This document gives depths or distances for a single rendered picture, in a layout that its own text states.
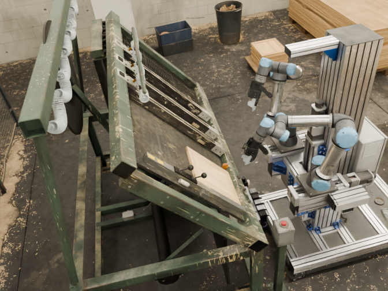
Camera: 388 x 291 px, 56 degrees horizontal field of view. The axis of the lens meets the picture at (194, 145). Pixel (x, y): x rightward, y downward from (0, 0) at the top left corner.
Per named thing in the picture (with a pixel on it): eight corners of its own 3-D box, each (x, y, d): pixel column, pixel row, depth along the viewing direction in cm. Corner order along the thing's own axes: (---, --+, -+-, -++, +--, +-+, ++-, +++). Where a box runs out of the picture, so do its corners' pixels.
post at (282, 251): (282, 293, 316) (287, 241, 268) (275, 294, 316) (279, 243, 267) (279, 286, 321) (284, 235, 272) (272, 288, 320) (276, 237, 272)
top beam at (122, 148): (126, 180, 194) (137, 168, 190) (109, 172, 188) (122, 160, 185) (113, 24, 361) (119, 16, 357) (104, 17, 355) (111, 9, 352)
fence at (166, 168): (242, 215, 274) (246, 212, 272) (143, 161, 221) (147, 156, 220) (241, 210, 277) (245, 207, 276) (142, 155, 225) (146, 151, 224)
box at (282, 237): (293, 244, 266) (295, 228, 254) (277, 247, 265) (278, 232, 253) (287, 231, 275) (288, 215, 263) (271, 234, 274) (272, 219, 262)
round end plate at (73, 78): (87, 156, 255) (45, 49, 203) (79, 157, 254) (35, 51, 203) (89, 96, 315) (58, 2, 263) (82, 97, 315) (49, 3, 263)
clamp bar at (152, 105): (220, 157, 323) (240, 140, 315) (108, 85, 258) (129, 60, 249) (217, 150, 331) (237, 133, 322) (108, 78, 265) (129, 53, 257)
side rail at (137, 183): (247, 247, 257) (258, 239, 253) (118, 186, 196) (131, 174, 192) (244, 241, 261) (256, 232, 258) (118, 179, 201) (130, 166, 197)
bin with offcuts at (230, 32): (247, 42, 684) (247, 7, 642) (220, 48, 678) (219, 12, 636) (238, 32, 723) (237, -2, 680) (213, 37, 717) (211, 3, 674)
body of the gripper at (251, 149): (241, 148, 243) (249, 134, 237) (252, 150, 247) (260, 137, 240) (245, 156, 237) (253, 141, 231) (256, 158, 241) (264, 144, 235)
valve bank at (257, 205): (272, 232, 296) (273, 214, 280) (255, 237, 295) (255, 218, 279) (252, 189, 334) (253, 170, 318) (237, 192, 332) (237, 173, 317)
